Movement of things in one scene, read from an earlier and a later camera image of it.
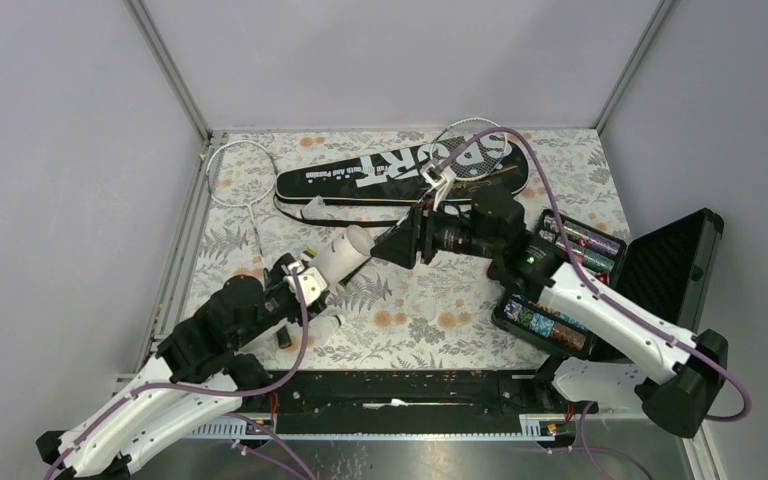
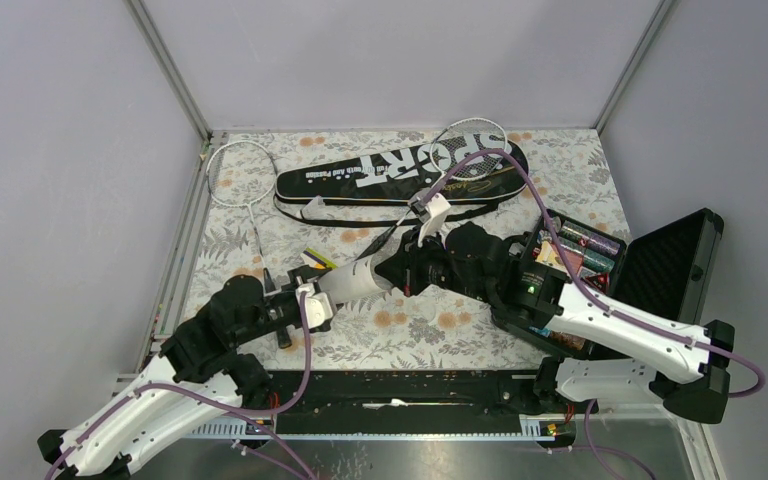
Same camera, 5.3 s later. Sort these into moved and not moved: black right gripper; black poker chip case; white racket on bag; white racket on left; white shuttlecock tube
Moved: black right gripper; white shuttlecock tube
Not moved: white racket on bag; white racket on left; black poker chip case
